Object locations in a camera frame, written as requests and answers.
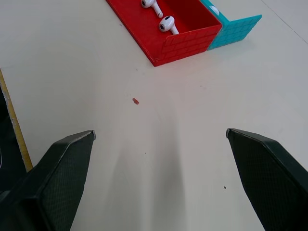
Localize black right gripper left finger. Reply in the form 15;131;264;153
0;130;96;231

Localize teal brick-pattern tray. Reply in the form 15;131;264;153
201;0;262;51

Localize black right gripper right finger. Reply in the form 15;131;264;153
225;128;308;231

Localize red brick-pattern tray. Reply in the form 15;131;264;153
105;0;223;67

